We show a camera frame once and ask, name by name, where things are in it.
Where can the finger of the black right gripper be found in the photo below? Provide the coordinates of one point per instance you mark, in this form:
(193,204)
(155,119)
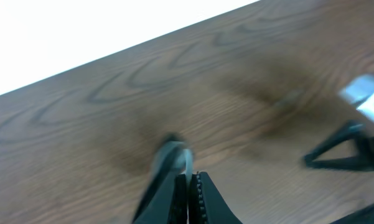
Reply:
(350,148)

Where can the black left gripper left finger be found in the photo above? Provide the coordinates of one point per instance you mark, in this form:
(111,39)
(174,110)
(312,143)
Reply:
(165,201)

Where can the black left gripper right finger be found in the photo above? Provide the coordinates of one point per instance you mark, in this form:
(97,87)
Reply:
(206,205)

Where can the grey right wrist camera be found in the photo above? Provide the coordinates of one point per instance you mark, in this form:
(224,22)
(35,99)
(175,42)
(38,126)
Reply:
(360,94)

